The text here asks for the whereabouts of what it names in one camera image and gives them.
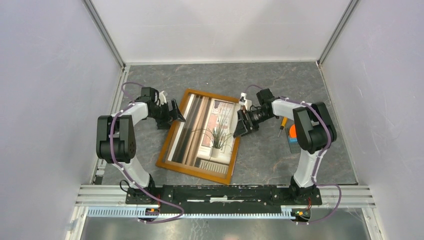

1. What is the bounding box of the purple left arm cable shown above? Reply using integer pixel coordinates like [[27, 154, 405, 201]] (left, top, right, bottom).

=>
[[109, 82, 185, 225]]

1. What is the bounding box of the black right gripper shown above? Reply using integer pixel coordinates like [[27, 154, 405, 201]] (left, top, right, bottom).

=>
[[233, 108, 274, 138]]

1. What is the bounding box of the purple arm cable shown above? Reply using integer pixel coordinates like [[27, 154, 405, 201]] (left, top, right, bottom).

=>
[[245, 84, 343, 226], [109, 82, 185, 225]]

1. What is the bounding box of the blue toy brick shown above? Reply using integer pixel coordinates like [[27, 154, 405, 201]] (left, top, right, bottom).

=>
[[287, 136, 298, 144]]

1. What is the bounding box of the wooden picture frame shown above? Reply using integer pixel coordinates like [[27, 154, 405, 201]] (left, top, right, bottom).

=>
[[156, 88, 243, 185]]

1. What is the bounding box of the grey studded baseplate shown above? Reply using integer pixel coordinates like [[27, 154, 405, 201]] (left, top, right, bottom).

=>
[[286, 128, 301, 154]]

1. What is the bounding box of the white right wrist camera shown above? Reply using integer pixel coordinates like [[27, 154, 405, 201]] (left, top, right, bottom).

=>
[[239, 92, 247, 108]]

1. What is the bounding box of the orange curved brick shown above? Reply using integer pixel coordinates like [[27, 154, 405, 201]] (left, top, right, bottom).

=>
[[288, 124, 297, 139]]

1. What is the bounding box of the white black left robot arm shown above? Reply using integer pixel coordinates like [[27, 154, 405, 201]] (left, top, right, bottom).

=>
[[95, 87, 186, 204]]

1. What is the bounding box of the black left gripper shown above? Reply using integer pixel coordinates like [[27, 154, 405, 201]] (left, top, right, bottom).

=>
[[149, 99, 186, 130]]

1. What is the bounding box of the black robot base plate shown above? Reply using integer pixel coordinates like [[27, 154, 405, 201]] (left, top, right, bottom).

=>
[[125, 184, 323, 215]]

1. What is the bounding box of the orange handled screwdriver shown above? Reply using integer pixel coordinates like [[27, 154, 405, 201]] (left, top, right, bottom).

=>
[[277, 117, 289, 138]]

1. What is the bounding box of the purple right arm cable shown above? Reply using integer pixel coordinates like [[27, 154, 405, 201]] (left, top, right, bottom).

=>
[[245, 84, 343, 226]]

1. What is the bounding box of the aluminium rail frame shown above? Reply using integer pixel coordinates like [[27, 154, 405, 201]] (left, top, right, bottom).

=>
[[70, 61, 384, 240]]

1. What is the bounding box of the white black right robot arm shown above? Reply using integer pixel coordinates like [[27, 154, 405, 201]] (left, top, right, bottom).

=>
[[233, 88, 337, 204]]

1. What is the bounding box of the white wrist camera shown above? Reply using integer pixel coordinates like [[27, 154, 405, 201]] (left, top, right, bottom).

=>
[[239, 92, 247, 108], [158, 90, 168, 106]]

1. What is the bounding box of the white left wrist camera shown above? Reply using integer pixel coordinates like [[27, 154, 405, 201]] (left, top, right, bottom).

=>
[[158, 90, 168, 106]]

